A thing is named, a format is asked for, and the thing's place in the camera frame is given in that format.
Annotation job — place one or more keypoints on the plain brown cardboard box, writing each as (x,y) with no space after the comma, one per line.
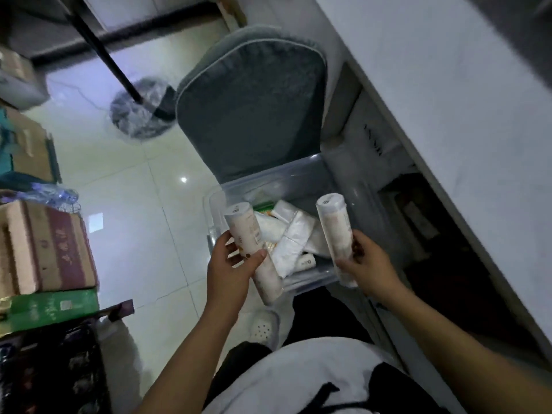
(19,79)

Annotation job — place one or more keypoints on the clear plastic bag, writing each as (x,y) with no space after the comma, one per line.
(47,194)

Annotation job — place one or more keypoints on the dark printed box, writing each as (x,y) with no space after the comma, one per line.
(51,370)

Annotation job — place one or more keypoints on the white carton box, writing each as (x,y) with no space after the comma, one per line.
(371,137)

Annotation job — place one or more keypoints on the brown and red cardboard box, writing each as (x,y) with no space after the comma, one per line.
(43,247)

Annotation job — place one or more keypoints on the grey cushioned chair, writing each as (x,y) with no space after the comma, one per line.
(254,107)

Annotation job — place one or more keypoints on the person's right thumb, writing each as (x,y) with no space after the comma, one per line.
(346,265)

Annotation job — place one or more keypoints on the person's right forearm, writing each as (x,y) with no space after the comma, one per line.
(453,353)

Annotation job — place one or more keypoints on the white cylindrical pack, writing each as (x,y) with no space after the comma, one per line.
(336,228)
(246,230)

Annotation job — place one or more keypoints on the clear plastic storage bin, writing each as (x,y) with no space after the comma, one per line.
(297,185)

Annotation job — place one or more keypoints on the white tissue packet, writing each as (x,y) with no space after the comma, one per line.
(271,227)
(320,243)
(293,245)
(285,209)

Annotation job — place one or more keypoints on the white shoe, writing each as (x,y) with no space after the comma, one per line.
(265,327)

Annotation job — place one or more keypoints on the person's right hand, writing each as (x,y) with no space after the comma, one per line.
(375,271)

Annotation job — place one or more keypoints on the white shirt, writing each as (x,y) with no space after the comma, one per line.
(293,379)

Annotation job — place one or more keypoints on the person's left hand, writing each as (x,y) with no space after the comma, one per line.
(226,280)

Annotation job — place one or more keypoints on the black trousers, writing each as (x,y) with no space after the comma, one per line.
(319,316)

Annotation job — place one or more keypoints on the person's left thumb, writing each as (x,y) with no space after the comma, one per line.
(254,259)

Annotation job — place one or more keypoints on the small white tube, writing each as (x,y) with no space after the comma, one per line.
(304,262)

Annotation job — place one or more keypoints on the person's left forearm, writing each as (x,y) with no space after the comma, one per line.
(194,362)

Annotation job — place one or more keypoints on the brown and teal cardboard box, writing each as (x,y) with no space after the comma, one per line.
(28,146)

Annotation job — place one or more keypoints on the green flat box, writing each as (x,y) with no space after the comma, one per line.
(47,308)

